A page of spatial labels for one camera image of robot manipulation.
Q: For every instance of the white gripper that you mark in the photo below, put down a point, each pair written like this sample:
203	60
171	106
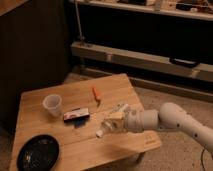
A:
135	121

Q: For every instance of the white plastic bottle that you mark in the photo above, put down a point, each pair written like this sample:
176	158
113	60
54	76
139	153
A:
114	120

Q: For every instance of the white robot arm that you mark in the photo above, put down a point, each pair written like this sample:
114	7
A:
169	116

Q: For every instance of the orange carrot toy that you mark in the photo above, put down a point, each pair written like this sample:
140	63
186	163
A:
97	94

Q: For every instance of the small dark box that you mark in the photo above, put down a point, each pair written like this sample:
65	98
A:
76	114

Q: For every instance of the wooden low table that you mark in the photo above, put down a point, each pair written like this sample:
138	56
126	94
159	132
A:
79	147

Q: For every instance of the translucent plastic cup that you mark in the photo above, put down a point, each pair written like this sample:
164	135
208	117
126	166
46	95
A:
53	104

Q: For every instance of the black round plate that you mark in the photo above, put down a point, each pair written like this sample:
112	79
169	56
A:
39	153

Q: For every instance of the metal vertical pole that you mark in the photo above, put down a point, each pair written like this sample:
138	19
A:
81	37

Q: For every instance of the upper shelf board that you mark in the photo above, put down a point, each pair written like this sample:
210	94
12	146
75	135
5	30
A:
146	9

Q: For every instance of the black handle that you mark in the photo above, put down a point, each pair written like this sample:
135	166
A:
184	64

